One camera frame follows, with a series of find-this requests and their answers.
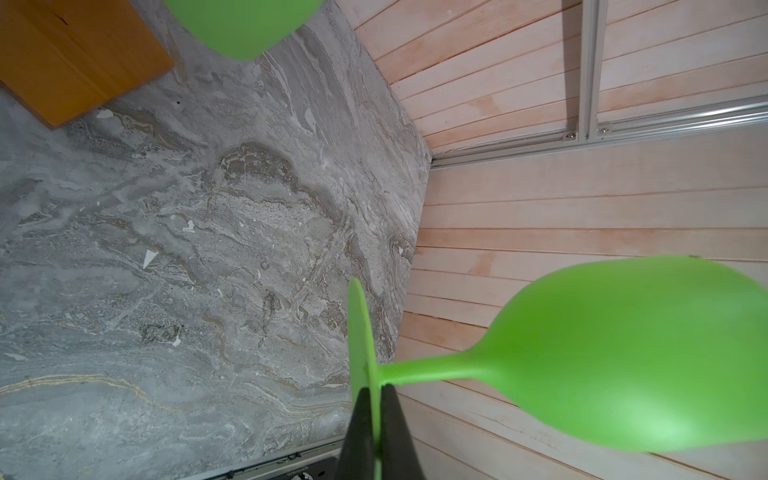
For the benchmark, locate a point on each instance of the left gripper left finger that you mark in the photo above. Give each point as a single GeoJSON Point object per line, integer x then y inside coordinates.
{"type": "Point", "coordinates": [357, 457]}

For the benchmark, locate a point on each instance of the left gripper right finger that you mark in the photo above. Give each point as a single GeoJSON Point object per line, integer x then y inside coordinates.
{"type": "Point", "coordinates": [398, 455]}

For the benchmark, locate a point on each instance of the green wine glass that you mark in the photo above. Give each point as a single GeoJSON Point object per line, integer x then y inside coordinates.
{"type": "Point", "coordinates": [242, 29]}
{"type": "Point", "coordinates": [652, 354]}

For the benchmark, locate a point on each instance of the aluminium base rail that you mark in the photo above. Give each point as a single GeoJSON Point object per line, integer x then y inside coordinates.
{"type": "Point", "coordinates": [317, 460]}

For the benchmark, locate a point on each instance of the horizontal aluminium frame bar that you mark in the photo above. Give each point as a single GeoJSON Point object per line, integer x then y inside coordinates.
{"type": "Point", "coordinates": [624, 70]}

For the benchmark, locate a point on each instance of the gold wire wine glass rack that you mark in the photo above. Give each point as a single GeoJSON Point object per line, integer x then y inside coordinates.
{"type": "Point", "coordinates": [62, 59]}

